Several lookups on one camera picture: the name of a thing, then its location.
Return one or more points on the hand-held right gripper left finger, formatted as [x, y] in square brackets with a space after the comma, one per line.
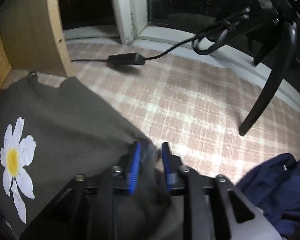
[135, 167]

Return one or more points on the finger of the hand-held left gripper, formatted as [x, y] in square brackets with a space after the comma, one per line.
[32, 77]

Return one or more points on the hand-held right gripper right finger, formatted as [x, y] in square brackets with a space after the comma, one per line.
[166, 165]

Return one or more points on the grey flower print shirt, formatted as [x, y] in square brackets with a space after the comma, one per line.
[77, 120]

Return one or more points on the light wooden board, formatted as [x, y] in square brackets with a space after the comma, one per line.
[29, 30]

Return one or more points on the navy blue garment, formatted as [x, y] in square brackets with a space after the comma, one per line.
[277, 192]

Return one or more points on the white framed main window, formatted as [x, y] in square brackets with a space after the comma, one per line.
[137, 10]

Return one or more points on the black tripod stand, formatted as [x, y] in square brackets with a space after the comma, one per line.
[277, 72]

